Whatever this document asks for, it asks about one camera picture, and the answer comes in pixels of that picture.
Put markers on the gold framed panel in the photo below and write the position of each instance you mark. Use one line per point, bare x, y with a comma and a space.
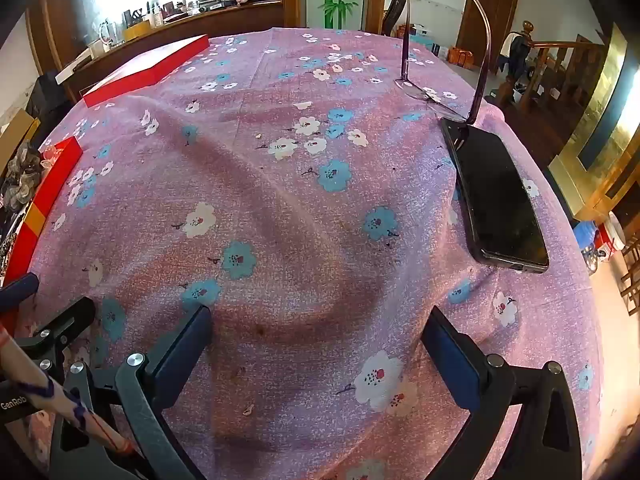
600, 125

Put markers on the black smartphone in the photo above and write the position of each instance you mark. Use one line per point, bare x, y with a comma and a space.
500, 200

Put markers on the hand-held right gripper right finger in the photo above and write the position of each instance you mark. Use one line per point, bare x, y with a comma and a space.
447, 355

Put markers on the dark jacket on railing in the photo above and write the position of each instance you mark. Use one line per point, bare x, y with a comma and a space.
515, 52

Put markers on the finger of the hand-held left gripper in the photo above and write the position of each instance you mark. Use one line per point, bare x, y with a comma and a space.
70, 321
17, 290

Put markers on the pink floral tablecloth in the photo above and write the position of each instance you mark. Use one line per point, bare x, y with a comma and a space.
300, 220

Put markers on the red box lid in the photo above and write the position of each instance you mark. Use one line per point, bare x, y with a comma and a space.
150, 70

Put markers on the brown patterned scrunchie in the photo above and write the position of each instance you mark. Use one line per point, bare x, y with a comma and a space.
20, 175

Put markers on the wooden stair railing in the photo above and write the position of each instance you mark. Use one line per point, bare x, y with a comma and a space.
555, 60

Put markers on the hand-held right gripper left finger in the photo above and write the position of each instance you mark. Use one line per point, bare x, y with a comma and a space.
187, 345

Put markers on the cluttered wooden counter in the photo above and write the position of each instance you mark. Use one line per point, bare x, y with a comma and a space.
200, 15

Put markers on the brown wooden door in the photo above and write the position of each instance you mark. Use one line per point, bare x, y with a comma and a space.
487, 15

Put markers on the purple frame eyeglasses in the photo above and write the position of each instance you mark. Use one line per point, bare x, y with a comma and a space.
475, 85

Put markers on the cardboard box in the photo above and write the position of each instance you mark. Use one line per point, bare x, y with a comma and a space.
17, 132

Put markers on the red box with white lining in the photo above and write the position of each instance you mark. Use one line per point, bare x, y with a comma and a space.
50, 185

